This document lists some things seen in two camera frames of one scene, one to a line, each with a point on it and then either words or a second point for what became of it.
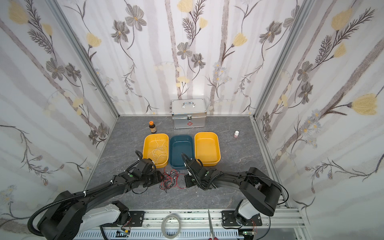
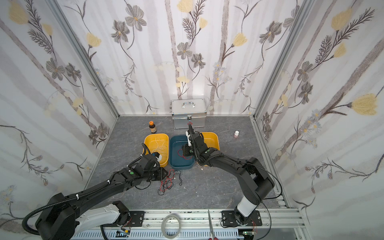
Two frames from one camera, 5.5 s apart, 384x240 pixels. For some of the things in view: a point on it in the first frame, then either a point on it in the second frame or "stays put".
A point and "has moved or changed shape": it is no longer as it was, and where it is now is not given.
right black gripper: [193, 173] -> [192, 142]
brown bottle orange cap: [152, 127] stays put
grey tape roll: [163, 228] stays put
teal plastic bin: [179, 144] stays put
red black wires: [172, 178] has moved or changed shape
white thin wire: [156, 147] stays put
